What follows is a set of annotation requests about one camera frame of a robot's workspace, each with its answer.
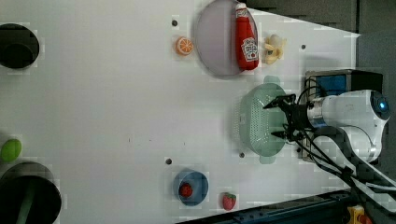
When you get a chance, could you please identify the toy strawberry on table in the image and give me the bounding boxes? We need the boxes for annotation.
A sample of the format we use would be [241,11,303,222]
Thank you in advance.
[222,192,236,211]

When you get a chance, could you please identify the peeled toy banana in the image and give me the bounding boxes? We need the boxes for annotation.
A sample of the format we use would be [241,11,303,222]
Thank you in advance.
[264,35,287,65]

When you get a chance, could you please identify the green bottle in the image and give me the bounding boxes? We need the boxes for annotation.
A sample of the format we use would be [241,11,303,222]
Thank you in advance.
[1,139,22,162]

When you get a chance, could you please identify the grey round plate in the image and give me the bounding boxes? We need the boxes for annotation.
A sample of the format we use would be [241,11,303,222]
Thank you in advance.
[194,0,258,77]

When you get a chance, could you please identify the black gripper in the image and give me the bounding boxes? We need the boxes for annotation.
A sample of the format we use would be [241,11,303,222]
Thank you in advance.
[263,94,309,142]

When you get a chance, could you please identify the small red strawberry in bowl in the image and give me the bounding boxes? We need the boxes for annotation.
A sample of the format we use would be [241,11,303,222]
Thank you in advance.
[179,183,193,198]

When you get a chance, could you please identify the blue small bowl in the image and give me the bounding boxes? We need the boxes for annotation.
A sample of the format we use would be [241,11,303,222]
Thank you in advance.
[173,169,208,206]

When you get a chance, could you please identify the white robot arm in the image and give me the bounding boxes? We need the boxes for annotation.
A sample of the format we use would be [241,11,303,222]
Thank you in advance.
[265,90,395,215]

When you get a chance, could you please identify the black round cup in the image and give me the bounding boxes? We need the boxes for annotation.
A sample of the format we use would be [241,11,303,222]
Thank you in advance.
[0,23,40,69]

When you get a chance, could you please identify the red ketchup bottle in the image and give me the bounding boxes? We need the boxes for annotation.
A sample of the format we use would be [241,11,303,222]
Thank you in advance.
[235,3,259,71]

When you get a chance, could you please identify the toy orange slice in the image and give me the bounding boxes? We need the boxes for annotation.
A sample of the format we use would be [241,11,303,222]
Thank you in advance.
[176,36,194,56]

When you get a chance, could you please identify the black utensil holder cup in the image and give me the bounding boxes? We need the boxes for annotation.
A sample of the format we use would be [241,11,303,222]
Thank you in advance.
[1,161,62,224]

